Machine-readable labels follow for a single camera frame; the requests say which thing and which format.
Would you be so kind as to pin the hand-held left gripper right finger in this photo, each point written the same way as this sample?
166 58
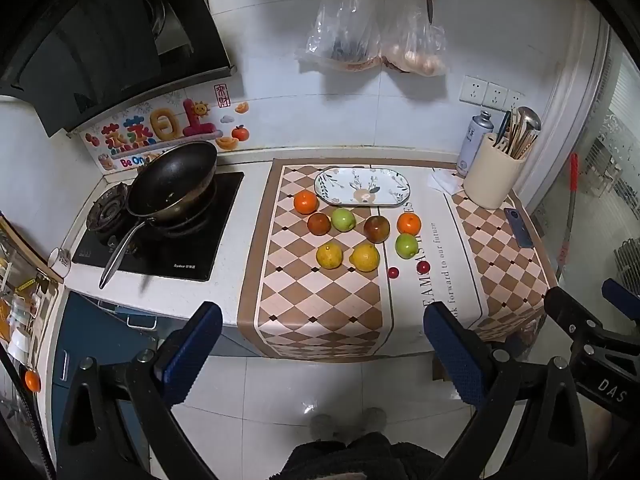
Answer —
455 355

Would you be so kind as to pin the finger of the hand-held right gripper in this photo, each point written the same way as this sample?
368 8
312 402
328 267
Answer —
620 291
570 310

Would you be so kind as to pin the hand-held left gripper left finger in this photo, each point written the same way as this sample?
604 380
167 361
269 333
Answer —
195 355

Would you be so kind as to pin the red cherry tomato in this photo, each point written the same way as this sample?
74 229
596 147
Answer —
423 266
394 273

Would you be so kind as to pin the green apple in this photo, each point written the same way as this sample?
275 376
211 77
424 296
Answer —
406 246
343 220

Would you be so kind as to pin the yellow citrus fruit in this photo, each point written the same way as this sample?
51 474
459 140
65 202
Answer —
329 255
364 257

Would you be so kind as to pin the orange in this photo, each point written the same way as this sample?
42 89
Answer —
306 202
409 223

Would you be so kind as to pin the red apple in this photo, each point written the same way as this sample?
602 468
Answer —
318 223
376 229

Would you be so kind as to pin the patterned oval plate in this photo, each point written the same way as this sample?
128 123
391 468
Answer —
350 180

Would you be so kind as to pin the dark blue phone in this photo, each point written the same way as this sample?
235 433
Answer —
519 227

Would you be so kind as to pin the black gas stove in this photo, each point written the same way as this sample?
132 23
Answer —
200 255

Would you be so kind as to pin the blue kitchen cabinet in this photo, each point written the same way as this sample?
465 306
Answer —
95 330

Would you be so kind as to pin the grey slipper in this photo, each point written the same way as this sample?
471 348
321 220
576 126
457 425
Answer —
324 425
372 420

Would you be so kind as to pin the checkered table mat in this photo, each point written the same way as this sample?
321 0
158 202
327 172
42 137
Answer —
320 310

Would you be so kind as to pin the person's dark trousers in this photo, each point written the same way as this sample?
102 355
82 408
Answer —
360 460

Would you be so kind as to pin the cream utensil holder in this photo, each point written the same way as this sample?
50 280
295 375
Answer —
492 180

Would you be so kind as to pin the glass sliding door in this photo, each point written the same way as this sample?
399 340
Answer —
605 135

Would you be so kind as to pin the small orange round object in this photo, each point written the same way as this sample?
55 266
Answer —
32 381

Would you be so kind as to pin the white mug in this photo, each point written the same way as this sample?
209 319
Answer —
59 260

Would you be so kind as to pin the white tissue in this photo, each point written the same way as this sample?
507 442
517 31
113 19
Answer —
442 182

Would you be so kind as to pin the black wok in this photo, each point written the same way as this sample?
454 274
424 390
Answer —
170 180

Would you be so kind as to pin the cluttered side shelf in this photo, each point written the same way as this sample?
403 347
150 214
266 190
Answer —
25 285

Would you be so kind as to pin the bundle of chopsticks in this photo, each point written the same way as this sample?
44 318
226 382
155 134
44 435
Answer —
507 135

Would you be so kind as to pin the white spray can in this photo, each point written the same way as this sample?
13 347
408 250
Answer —
470 145

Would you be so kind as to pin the metal ladle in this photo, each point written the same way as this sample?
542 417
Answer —
528 117

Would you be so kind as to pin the plastic bag of eggs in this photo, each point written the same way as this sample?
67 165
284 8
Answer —
415 55

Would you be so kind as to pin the black range hood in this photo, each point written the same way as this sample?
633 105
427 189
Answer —
100 50

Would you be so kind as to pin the clear plastic bag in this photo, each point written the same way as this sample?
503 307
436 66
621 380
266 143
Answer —
340 35

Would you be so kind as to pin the white wall socket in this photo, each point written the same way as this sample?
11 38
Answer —
472 90
496 96
515 101

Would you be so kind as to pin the colourful wall sticker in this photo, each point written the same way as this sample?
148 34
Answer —
150 130

